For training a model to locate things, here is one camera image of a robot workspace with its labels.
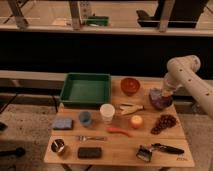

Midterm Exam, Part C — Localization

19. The metal fork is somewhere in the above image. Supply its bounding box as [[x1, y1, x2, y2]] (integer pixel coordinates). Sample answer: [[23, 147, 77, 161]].
[[78, 135, 107, 141]]

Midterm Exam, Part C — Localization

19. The blue sponge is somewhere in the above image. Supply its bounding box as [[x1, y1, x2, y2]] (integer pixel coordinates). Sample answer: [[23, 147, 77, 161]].
[[52, 118, 73, 130]]

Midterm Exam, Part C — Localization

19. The purple grapes bunch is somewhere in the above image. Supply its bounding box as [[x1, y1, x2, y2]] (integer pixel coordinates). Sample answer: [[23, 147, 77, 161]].
[[151, 114, 177, 135]]

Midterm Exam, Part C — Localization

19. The red bowl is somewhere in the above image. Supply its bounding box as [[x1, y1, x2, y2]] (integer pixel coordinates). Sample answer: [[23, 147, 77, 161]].
[[121, 77, 140, 96]]

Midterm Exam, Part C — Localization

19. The banana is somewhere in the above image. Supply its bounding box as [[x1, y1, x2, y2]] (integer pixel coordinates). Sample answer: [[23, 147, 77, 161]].
[[120, 104, 144, 115]]

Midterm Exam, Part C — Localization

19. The green plastic tray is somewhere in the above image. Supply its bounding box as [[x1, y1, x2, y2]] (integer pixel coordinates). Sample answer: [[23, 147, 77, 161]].
[[60, 73, 111, 108]]

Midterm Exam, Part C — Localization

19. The metal cup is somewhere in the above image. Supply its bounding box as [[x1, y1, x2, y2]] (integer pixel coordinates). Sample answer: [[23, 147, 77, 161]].
[[51, 139, 65, 155]]

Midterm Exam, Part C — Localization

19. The black handled peeler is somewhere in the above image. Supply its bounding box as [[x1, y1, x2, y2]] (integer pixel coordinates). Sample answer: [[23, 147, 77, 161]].
[[136, 143, 184, 162]]

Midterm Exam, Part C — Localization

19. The blue cup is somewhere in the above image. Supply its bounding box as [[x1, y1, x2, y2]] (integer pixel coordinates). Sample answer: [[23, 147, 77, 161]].
[[79, 111, 92, 127]]

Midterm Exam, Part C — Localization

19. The yellow apple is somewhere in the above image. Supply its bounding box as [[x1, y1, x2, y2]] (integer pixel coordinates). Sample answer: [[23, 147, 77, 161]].
[[130, 115, 143, 129]]

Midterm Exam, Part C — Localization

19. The black eraser block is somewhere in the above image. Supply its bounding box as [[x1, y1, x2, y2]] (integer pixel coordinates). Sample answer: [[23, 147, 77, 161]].
[[78, 147, 102, 159]]

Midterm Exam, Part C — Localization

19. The orange carrot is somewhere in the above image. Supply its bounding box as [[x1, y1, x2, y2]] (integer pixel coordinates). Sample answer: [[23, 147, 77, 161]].
[[106, 127, 132, 137]]

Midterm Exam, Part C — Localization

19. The white cup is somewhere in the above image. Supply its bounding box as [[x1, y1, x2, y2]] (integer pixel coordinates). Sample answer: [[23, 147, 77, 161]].
[[100, 104, 115, 124]]

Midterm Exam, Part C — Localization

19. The green box on shelf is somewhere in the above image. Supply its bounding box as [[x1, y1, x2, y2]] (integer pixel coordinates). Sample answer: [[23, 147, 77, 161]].
[[86, 16, 109, 26]]

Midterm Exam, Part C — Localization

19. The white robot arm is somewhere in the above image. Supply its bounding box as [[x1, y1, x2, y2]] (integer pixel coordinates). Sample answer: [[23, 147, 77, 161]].
[[162, 55, 213, 119]]

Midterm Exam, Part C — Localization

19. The blue towel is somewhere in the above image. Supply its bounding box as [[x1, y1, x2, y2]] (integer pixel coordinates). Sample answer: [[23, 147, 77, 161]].
[[150, 95, 170, 108]]

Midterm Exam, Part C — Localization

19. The black object on shelf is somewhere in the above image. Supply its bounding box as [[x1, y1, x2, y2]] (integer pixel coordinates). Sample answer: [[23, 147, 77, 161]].
[[136, 0, 209, 28]]

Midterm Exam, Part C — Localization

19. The purple bowl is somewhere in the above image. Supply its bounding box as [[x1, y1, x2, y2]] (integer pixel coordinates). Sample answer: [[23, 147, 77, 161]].
[[149, 88, 173, 110]]

